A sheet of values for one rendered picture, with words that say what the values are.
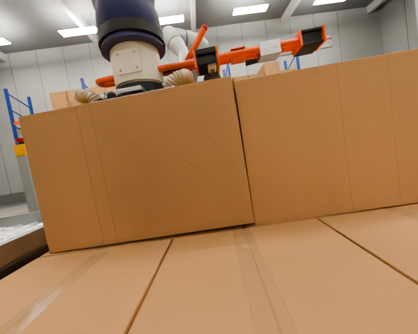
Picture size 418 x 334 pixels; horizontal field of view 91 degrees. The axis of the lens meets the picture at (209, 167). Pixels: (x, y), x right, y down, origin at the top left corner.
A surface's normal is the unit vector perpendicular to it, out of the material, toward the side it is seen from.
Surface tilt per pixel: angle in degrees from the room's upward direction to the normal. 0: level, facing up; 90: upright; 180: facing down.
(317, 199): 90
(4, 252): 90
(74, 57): 90
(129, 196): 90
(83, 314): 0
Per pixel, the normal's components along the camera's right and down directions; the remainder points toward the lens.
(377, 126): -0.04, 0.07
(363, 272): -0.15, -0.99
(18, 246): 0.99, -0.15
